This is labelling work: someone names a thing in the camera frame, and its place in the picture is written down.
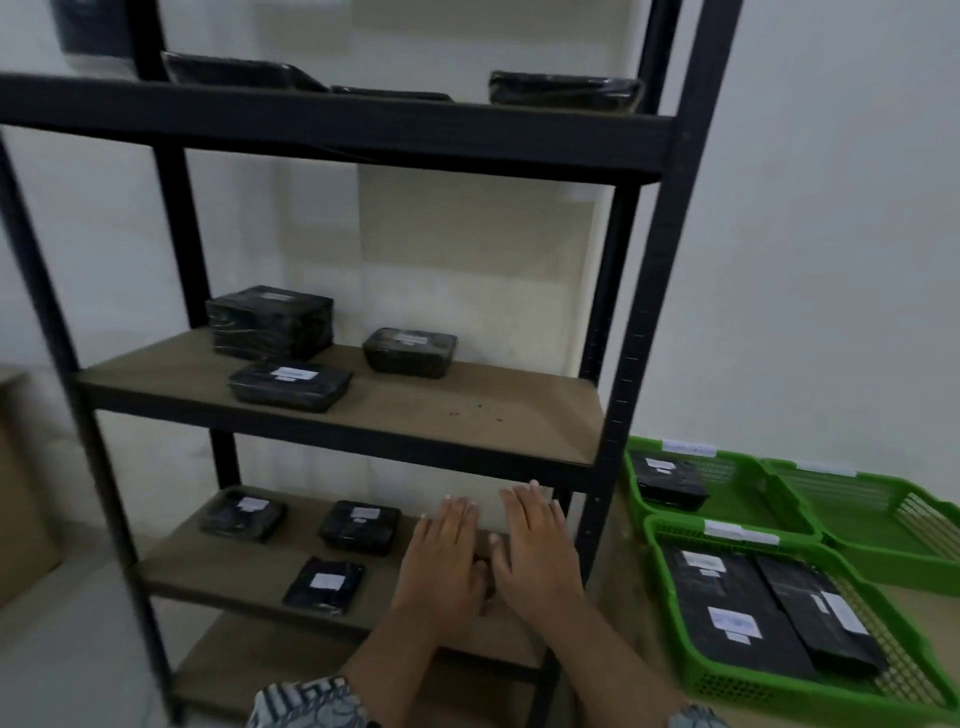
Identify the black wrapped food container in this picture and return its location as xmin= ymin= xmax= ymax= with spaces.
xmin=330 ymin=84 xmax=455 ymax=103
xmin=489 ymin=70 xmax=646 ymax=111
xmin=161 ymin=51 xmax=330 ymax=93

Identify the person's right hand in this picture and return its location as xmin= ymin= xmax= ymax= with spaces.
xmin=489 ymin=480 xmax=588 ymax=625

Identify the dark wall panel box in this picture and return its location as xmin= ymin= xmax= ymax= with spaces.
xmin=51 ymin=0 xmax=138 ymax=55

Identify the person's left forearm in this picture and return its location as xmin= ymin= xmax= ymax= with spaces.
xmin=337 ymin=611 xmax=470 ymax=728

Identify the large green plastic basket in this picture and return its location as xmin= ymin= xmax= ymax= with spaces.
xmin=643 ymin=513 xmax=960 ymax=728

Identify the person's right forearm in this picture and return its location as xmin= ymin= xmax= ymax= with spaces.
xmin=521 ymin=611 xmax=702 ymax=728

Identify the tall wrapped black container stack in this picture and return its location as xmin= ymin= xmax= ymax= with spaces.
xmin=205 ymin=285 xmax=336 ymax=362

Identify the black container with white label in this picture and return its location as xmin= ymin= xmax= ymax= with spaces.
xmin=199 ymin=490 xmax=288 ymax=543
xmin=228 ymin=359 xmax=354 ymax=414
xmin=628 ymin=450 xmax=711 ymax=513
xmin=318 ymin=500 xmax=403 ymax=558
xmin=362 ymin=327 xmax=459 ymax=379

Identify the black metal wooden shelf rack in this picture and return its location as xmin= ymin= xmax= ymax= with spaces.
xmin=0 ymin=0 xmax=745 ymax=728

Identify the person's left hand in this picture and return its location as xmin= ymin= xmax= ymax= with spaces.
xmin=390 ymin=495 xmax=496 ymax=627

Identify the patterned sleeve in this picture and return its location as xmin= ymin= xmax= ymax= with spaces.
xmin=247 ymin=675 xmax=372 ymax=728
xmin=666 ymin=703 xmax=732 ymax=728

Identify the patterned left sleeve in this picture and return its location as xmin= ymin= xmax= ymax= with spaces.
xmin=247 ymin=675 xmax=372 ymax=728

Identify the patterned right sleeve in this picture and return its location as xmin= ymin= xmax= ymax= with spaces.
xmin=666 ymin=703 xmax=732 ymax=728

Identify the flat black packet white label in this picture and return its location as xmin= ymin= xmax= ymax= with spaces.
xmin=663 ymin=546 xmax=774 ymax=605
xmin=675 ymin=581 xmax=820 ymax=684
xmin=753 ymin=553 xmax=891 ymax=678
xmin=282 ymin=555 xmax=368 ymax=619

